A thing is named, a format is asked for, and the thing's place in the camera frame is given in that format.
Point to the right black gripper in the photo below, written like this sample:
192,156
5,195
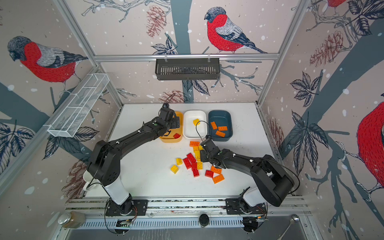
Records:
203,157

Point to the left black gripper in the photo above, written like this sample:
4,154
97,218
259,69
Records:
175,122

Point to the orange lego brick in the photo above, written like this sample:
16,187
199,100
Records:
194,144
220,134
216,170
224,128
214,126
218,178

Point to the yellow lego brick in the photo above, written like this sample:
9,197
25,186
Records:
196,122
174,169
179,161
199,165

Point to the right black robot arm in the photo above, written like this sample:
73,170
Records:
273,183

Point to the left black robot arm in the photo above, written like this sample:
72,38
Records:
105,161

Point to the yellow plastic container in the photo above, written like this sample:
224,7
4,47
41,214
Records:
169,138

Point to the white plastic container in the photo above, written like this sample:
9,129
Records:
192,132

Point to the dark teal plastic container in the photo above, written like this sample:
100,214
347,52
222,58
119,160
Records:
221,118

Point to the black round knob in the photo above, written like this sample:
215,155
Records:
204,220

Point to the small glass jar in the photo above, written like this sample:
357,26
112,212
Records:
72,220

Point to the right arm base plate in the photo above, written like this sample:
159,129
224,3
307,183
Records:
239,207

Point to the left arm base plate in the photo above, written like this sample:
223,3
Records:
130,208

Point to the white mesh wire tray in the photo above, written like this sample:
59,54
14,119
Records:
81,102

